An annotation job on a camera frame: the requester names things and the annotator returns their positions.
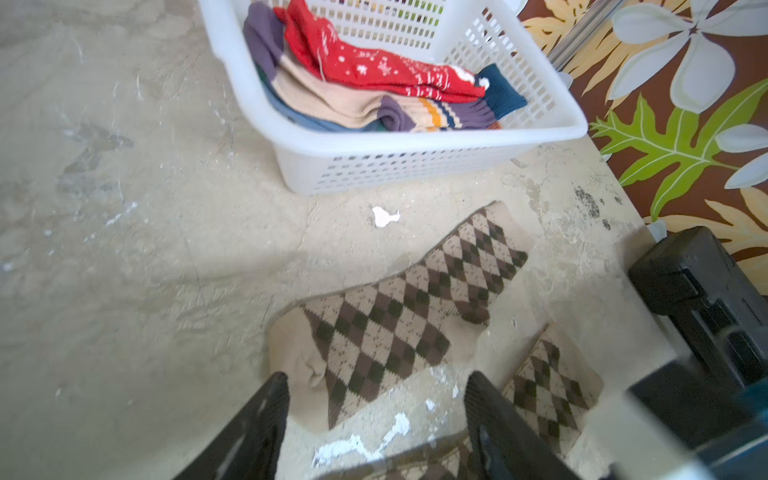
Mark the black plastic case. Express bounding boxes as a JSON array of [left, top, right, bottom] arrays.
[[629, 226, 767, 389]]

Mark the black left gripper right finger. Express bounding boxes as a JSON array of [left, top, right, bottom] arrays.
[[464, 371, 577, 480]]

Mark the beige brown argyle sock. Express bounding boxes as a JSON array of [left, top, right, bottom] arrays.
[[268, 201, 533, 433]]

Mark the aluminium frame post right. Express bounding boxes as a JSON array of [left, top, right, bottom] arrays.
[[547, 0, 625, 71]]

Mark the blue sock orange cuff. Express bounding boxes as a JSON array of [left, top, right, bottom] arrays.
[[256, 66, 387, 133]]

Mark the beige purple striped sock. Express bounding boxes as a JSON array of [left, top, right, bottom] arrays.
[[243, 2, 528, 133]]

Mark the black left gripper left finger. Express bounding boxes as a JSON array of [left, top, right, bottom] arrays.
[[175, 372, 290, 480]]

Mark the white plastic laundry basket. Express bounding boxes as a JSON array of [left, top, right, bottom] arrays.
[[200, 1, 587, 195]]

